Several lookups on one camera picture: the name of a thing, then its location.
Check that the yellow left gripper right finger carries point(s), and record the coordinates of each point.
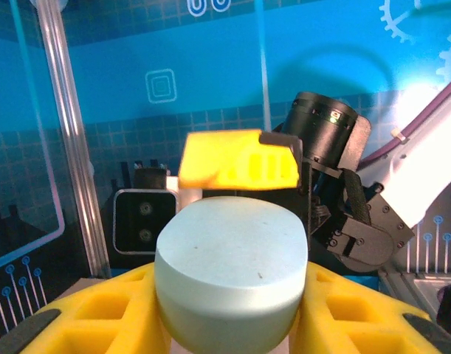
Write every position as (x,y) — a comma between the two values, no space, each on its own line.
(358,317)

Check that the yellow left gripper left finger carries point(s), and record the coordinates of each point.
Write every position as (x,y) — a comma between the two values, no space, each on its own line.
(99,317)

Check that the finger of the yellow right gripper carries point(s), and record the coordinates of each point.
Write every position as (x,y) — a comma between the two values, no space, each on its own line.
(217,158)

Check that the mint green earbud charging case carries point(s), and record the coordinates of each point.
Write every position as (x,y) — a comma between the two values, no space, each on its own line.
(229,258)

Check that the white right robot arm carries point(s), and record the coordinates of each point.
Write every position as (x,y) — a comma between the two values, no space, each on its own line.
(424,166)

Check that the blue table edge strip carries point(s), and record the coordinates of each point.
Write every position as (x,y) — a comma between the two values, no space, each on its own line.
(361,281)

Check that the aluminium extrusion rail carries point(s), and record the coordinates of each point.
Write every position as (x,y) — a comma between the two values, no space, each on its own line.
(406,291)

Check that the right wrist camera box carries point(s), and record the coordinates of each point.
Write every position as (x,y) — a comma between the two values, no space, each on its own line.
(144,221)

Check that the aluminium frame post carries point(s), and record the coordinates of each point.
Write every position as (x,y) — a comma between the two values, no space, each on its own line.
(68,129)

